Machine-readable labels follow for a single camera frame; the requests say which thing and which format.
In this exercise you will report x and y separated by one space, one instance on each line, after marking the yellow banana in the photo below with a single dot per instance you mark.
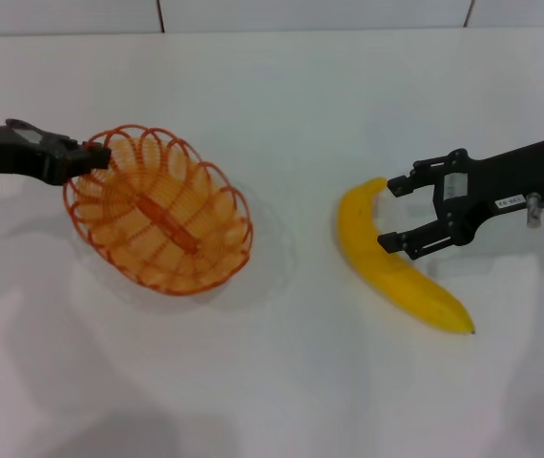
386 264

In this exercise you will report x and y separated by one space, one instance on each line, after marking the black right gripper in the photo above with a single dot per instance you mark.
501 179

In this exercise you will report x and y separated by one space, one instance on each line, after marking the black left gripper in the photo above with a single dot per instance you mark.
5 155

